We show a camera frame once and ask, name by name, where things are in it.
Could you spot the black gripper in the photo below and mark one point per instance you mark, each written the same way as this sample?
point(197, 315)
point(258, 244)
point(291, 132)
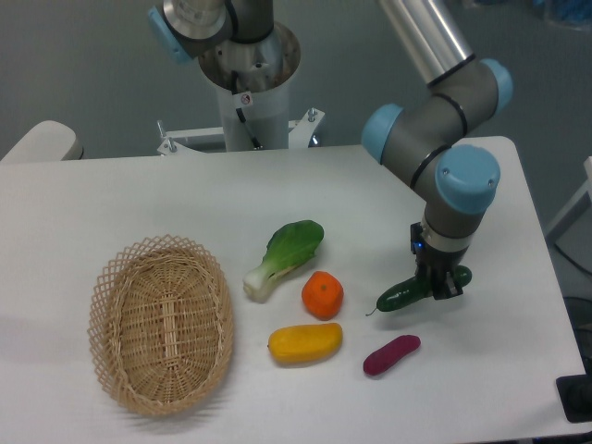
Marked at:
point(441, 272)

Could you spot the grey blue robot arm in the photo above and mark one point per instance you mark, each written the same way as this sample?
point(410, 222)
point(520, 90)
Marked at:
point(423, 147)

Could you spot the purple sweet potato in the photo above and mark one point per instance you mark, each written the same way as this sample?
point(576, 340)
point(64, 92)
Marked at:
point(381, 360)

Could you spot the orange tangerine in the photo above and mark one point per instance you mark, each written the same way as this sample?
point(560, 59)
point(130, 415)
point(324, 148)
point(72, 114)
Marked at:
point(322, 295)

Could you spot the green bok choy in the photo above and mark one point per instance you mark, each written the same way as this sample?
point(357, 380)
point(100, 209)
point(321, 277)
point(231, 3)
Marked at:
point(290, 247)

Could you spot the yellow mango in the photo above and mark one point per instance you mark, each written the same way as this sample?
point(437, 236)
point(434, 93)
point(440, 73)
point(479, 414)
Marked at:
point(305, 344)

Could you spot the white furniture leg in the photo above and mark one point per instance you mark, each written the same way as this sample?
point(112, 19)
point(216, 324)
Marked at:
point(572, 210)

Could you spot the black device at edge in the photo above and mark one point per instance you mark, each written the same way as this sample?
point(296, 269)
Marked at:
point(575, 395)

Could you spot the woven wicker basket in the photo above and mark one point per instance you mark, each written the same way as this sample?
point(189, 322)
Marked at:
point(161, 326)

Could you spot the white chair armrest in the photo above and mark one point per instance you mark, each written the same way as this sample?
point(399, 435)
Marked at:
point(48, 141)

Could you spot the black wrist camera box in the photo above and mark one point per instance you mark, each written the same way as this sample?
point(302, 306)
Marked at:
point(417, 242)

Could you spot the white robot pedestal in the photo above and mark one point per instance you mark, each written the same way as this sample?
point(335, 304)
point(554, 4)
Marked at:
point(252, 85)

